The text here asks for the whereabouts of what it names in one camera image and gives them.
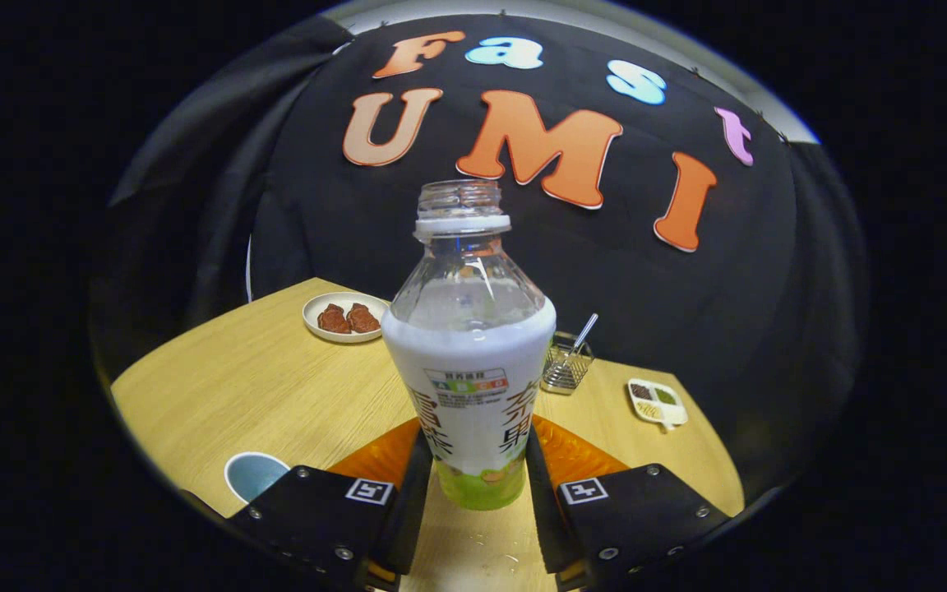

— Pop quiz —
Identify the white divided dish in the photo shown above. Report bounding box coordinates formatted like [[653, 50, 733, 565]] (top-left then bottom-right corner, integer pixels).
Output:
[[626, 378, 689, 431]]

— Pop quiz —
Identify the wire mesh holder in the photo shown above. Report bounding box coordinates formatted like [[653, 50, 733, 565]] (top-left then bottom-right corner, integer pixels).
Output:
[[541, 331, 595, 395]]

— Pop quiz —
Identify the white ceramic cup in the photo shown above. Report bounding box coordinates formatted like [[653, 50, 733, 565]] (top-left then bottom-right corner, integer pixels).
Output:
[[224, 451, 291, 504]]

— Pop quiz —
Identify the white round plate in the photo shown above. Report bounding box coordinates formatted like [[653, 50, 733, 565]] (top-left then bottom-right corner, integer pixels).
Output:
[[303, 292, 390, 344]]

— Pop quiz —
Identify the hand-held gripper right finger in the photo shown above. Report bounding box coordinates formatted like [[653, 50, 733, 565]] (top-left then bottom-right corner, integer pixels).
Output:
[[527, 415, 731, 589]]

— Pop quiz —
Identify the clear juice bottle white label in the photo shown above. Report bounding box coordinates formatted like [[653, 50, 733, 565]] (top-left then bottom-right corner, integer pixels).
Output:
[[381, 179, 557, 511]]

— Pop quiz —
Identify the wooden table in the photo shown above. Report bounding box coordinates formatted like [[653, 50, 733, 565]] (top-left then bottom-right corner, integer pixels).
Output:
[[112, 277, 746, 591]]

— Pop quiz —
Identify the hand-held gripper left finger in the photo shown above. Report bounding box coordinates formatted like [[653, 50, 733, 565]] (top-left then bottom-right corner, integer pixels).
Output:
[[227, 418, 433, 589]]

